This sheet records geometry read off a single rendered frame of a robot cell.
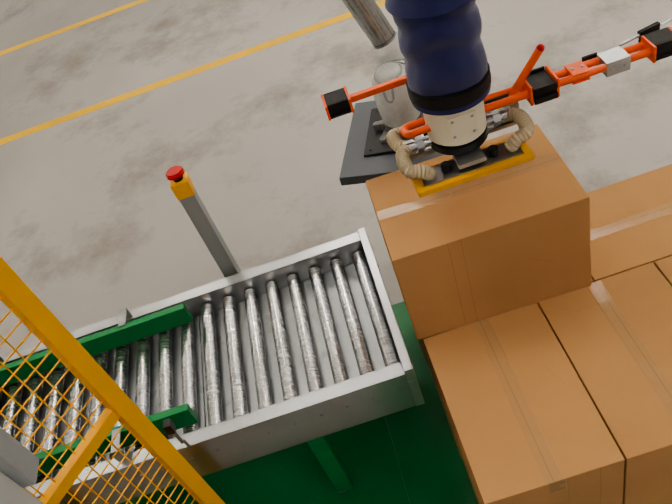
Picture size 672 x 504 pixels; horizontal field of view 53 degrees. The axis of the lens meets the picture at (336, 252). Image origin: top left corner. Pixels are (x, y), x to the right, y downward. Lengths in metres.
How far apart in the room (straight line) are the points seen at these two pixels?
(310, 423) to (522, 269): 0.84
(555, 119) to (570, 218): 1.88
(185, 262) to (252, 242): 0.39
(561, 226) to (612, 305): 0.35
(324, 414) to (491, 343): 0.59
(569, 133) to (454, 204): 1.80
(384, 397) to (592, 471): 0.66
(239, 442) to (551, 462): 0.97
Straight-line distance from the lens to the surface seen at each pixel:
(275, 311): 2.56
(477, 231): 2.03
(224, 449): 2.35
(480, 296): 2.23
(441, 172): 1.97
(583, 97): 4.10
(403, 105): 2.64
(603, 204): 2.65
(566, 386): 2.17
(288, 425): 2.28
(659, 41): 2.14
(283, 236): 3.67
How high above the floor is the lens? 2.38
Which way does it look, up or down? 43 degrees down
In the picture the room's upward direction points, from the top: 22 degrees counter-clockwise
